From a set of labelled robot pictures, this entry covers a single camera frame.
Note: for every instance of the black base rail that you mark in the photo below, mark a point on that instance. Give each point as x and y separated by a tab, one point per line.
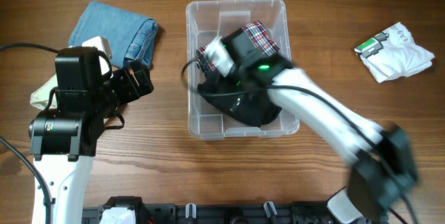
311	212

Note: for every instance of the cream cloth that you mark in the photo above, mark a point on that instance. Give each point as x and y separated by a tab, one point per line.
40	98

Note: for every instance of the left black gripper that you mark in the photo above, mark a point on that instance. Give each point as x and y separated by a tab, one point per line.
142	76

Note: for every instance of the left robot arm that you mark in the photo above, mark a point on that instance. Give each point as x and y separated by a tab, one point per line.
64	139

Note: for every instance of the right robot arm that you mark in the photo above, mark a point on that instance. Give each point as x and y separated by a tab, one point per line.
382	167

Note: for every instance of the blue denim jeans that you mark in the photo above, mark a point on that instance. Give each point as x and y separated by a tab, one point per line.
131	36

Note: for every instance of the plaid shirt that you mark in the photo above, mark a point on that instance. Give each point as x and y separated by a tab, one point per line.
257	34

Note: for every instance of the white printed t-shirt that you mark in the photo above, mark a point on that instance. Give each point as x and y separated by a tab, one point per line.
393	53

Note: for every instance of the clear plastic storage bin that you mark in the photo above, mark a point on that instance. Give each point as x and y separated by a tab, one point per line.
206	20

